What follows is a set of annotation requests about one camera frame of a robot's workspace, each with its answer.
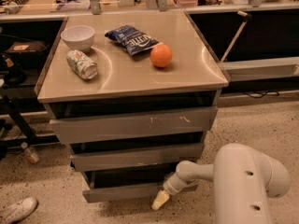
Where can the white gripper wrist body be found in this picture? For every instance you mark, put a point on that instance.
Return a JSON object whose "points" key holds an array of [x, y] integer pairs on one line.
{"points": [[172, 186]]}

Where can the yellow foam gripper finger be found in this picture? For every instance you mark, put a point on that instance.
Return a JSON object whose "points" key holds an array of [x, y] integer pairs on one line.
{"points": [[161, 198]]}

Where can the grey bottom drawer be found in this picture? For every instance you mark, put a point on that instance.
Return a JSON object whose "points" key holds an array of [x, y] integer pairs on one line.
{"points": [[126, 183]]}

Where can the grey drawer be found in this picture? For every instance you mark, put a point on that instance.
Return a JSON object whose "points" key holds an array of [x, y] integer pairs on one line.
{"points": [[133, 125], [136, 157], [126, 183]]}

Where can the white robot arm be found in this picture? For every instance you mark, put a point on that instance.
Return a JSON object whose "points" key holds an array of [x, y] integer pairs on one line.
{"points": [[244, 179]]}

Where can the grey middle drawer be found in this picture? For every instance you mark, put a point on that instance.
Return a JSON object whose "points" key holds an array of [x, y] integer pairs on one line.
{"points": [[136, 157]]}

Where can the grey top drawer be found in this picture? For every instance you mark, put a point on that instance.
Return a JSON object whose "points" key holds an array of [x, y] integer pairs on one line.
{"points": [[133, 125]]}

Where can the grey cabinet with steel top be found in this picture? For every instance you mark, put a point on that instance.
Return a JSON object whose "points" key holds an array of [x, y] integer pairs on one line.
{"points": [[131, 84]]}

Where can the orange fruit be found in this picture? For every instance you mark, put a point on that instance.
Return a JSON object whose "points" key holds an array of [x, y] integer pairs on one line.
{"points": [[161, 56]]}

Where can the plastic bottle on floor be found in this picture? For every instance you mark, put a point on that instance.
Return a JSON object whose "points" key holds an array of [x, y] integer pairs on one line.
{"points": [[29, 153]]}

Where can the blue chip bag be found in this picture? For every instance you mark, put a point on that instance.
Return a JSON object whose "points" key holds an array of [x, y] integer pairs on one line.
{"points": [[131, 40]]}

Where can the white shoe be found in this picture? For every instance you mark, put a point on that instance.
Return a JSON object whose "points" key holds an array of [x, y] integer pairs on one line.
{"points": [[18, 211]]}

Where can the white stick with black tip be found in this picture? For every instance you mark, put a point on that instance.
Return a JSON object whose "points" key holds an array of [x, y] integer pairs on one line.
{"points": [[246, 17]]}

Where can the white bowl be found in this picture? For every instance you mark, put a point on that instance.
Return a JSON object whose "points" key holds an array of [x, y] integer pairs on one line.
{"points": [[80, 37]]}

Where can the black stand leg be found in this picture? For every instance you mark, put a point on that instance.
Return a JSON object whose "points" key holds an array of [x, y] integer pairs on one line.
{"points": [[16, 116]]}

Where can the black bag on shelf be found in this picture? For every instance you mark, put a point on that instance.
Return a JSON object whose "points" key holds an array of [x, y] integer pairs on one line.
{"points": [[27, 50]]}

